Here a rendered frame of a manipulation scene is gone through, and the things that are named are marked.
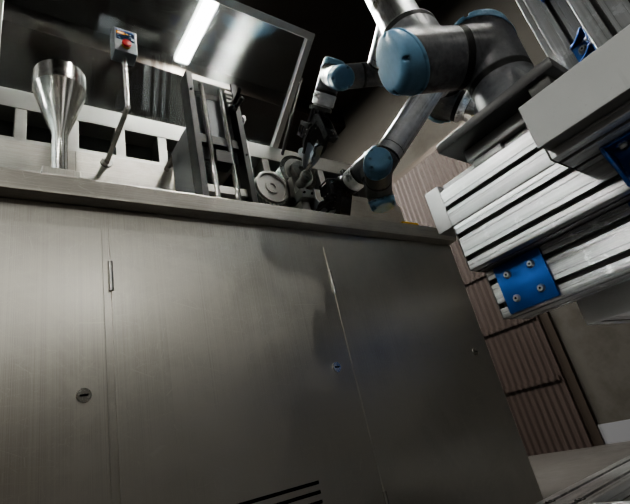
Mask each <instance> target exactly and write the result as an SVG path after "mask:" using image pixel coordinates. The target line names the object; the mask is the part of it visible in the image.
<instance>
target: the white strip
mask: <svg viewBox="0 0 630 504"><path fill-rule="evenodd" d="M172 164H173V172H174V181H175V190H176V192H184V193H191V194H195V192H194V184H193V177H192V169H191V161H190V154H189V146H188V139H187V131H186V128H185V129H184V131H183V133H182V135H181V137H180V139H179V141H178V142H177V144H176V146H175V148H174V150H173V152H172V154H171V156H170V158H169V160H168V161H167V163H166V165H165V167H164V170H165V171H167V172H168V171H169V170H170V168H171V166H172Z"/></svg>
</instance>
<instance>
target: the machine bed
mask: <svg viewBox="0 0 630 504"><path fill-rule="evenodd" d="M0 197H1V198H10V199H19V200H29V201H38V202H47V203H57V204H66V205H76V206H85V207H94V208H104V209H113V210H122V211H132V212H141V213H150V214H160V215H169V216H178V217H188V218H197V219H206V220H216V221H225V222H234V223H244V224H253V225H263V226H272V227H281V228H291V229H300V230H309V231H319V232H328V233H337V234H347V235H356V236H365V237H375V238H384V239H393V240H403V241H412V242H421V243H431V244H440V245H451V244H452V243H454V242H456V241H457V240H456V237H451V236H445V235H439V233H438V230H437V228H435V227H428V226H421V225H414V224H407V223H399V222H392V221H385V220H378V219H371V218H363V217H356V216H349V215H342V214H335V213H327V212H320V211H313V210H306V209H299V208H291V207H284V206H277V205H270V204H263V203H256V202H248V201H241V200H234V199H227V198H220V197H212V196H205V195H198V194H191V193H184V192H176V191H169V190H162V189H155V188H148V187H140V186H133V185H126V184H119V183H112V182H104V181H97V180H90V179H83V178H76V177H68V176H61V175H54V174H47V173H40V172H33V171H25V170H18V169H11V168H4V167H0Z"/></svg>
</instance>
